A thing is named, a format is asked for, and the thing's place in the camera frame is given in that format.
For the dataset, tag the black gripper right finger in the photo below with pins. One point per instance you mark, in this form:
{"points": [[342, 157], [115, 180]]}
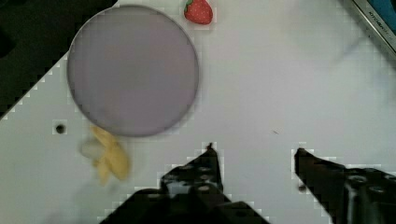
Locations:
{"points": [[348, 195]]}

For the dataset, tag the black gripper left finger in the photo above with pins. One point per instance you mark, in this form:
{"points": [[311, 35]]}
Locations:
{"points": [[188, 194]]}

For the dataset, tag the steel toaster oven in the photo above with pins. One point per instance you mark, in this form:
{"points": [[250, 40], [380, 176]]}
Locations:
{"points": [[379, 16]]}

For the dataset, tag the peeled toy banana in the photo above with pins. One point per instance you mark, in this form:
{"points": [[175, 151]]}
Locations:
{"points": [[107, 155]]}

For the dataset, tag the grey round plate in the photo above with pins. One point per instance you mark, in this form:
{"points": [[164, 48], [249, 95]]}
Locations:
{"points": [[133, 71]]}

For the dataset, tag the red toy strawberry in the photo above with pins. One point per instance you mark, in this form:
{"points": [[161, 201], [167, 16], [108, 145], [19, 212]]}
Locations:
{"points": [[198, 11]]}

